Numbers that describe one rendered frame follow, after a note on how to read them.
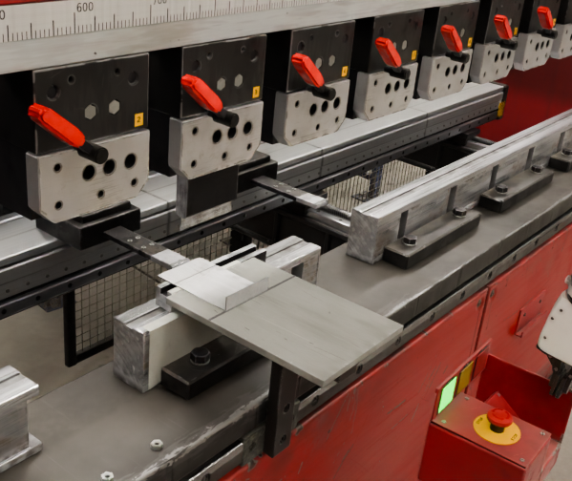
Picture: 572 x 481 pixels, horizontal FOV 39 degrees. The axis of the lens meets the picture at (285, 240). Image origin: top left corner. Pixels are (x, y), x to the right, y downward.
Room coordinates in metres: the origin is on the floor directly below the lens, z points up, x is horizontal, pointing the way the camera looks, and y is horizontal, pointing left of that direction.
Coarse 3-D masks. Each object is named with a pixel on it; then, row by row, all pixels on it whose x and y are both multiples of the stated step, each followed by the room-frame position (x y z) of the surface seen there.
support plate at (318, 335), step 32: (288, 288) 1.00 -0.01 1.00; (320, 288) 1.01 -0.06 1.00; (224, 320) 0.90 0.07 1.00; (256, 320) 0.91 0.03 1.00; (288, 320) 0.92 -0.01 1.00; (320, 320) 0.92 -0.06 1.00; (352, 320) 0.93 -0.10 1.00; (384, 320) 0.94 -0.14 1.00; (288, 352) 0.84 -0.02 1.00; (320, 352) 0.85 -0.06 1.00; (352, 352) 0.85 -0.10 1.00; (320, 384) 0.79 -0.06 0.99
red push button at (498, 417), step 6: (492, 408) 1.04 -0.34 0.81; (498, 408) 1.04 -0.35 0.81; (486, 414) 1.03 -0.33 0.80; (492, 414) 1.02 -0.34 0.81; (498, 414) 1.02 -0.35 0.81; (504, 414) 1.02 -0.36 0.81; (510, 414) 1.03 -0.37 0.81; (492, 420) 1.01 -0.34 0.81; (498, 420) 1.01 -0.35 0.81; (504, 420) 1.01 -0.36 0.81; (510, 420) 1.01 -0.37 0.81; (492, 426) 1.02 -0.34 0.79; (498, 426) 1.00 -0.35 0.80; (504, 426) 1.00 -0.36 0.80; (498, 432) 1.01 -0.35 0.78
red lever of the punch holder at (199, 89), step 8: (184, 80) 0.89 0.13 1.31; (192, 80) 0.88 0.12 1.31; (200, 80) 0.89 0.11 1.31; (184, 88) 0.89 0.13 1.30; (192, 88) 0.88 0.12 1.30; (200, 88) 0.89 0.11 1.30; (208, 88) 0.90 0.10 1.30; (192, 96) 0.90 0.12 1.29; (200, 96) 0.89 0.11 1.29; (208, 96) 0.90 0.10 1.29; (216, 96) 0.91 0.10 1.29; (200, 104) 0.91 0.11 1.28; (208, 104) 0.91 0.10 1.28; (216, 104) 0.91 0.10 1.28; (208, 112) 0.95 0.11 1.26; (216, 112) 0.92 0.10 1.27; (224, 112) 0.93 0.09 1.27; (232, 112) 0.94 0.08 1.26; (216, 120) 0.94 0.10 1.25; (224, 120) 0.93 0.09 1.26; (232, 120) 0.93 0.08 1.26
